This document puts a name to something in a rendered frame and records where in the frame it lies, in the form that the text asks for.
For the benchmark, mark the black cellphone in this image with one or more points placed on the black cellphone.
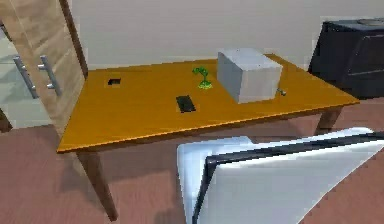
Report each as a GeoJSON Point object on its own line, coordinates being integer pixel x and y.
{"type": "Point", "coordinates": [185, 103]}

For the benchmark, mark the grey carton box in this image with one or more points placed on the grey carton box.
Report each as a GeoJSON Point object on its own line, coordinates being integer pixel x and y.
{"type": "Point", "coordinates": [248, 75]}

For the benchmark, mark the orange wooden table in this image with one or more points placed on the orange wooden table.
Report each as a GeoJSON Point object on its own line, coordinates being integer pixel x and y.
{"type": "Point", "coordinates": [140, 116]}

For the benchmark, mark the small black flat object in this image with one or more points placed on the small black flat object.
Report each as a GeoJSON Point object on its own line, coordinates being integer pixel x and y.
{"type": "Point", "coordinates": [114, 81]}

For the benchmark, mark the small grey green object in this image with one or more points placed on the small grey green object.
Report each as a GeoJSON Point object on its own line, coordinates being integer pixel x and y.
{"type": "Point", "coordinates": [282, 91]}

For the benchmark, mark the light wooden door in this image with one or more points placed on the light wooden door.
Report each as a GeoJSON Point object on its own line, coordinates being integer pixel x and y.
{"type": "Point", "coordinates": [43, 60]}

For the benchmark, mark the dark navy cabinet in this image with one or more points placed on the dark navy cabinet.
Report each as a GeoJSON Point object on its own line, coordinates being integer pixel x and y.
{"type": "Point", "coordinates": [350, 56]}

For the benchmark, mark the grey round dish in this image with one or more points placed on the grey round dish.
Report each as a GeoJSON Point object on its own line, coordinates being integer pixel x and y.
{"type": "Point", "coordinates": [371, 22]}

